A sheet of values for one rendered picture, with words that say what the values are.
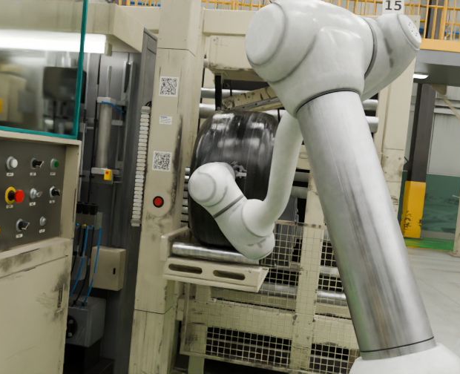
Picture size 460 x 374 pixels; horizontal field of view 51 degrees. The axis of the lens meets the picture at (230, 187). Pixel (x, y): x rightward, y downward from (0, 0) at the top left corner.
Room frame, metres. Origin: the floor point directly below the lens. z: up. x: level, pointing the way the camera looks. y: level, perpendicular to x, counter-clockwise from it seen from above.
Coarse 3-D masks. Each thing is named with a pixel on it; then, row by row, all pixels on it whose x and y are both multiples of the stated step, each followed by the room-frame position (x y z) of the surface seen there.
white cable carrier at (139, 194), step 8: (144, 112) 1.93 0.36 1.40; (144, 120) 1.93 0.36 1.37; (144, 128) 1.92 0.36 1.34; (144, 136) 1.92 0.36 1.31; (144, 144) 1.92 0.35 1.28; (144, 152) 1.92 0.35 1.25; (144, 160) 1.92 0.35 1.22; (144, 168) 1.92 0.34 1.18; (136, 176) 1.93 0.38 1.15; (144, 176) 1.93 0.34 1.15; (136, 184) 1.93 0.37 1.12; (144, 184) 1.94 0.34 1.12; (136, 192) 1.93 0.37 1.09; (136, 200) 1.93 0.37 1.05; (136, 208) 1.93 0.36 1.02; (136, 216) 1.93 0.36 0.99; (136, 224) 1.92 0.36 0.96
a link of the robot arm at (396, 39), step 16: (384, 16) 0.84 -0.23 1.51; (400, 16) 0.83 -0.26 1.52; (384, 32) 0.82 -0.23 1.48; (400, 32) 0.82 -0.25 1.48; (416, 32) 0.85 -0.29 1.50; (384, 48) 0.82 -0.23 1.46; (400, 48) 0.82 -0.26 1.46; (416, 48) 0.84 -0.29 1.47; (384, 64) 0.83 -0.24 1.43; (400, 64) 0.84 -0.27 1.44; (368, 80) 0.84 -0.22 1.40; (384, 80) 0.87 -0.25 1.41; (368, 96) 0.91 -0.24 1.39
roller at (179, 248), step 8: (176, 248) 1.80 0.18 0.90; (184, 248) 1.80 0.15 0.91; (192, 248) 1.79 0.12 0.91; (200, 248) 1.79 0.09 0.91; (208, 248) 1.79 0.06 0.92; (216, 248) 1.79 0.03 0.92; (224, 248) 1.79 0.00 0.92; (200, 256) 1.79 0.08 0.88; (208, 256) 1.78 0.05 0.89; (216, 256) 1.77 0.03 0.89; (224, 256) 1.77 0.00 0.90; (232, 256) 1.76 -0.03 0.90; (240, 256) 1.76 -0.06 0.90; (256, 264) 1.76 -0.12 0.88
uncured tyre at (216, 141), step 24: (216, 120) 1.77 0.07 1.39; (240, 120) 1.76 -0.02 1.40; (264, 120) 1.77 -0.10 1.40; (216, 144) 1.69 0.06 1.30; (240, 144) 1.68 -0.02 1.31; (264, 144) 1.69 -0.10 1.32; (192, 168) 1.71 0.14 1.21; (264, 168) 1.66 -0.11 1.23; (264, 192) 1.66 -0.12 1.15; (192, 216) 1.73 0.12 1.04; (216, 240) 1.76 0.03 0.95
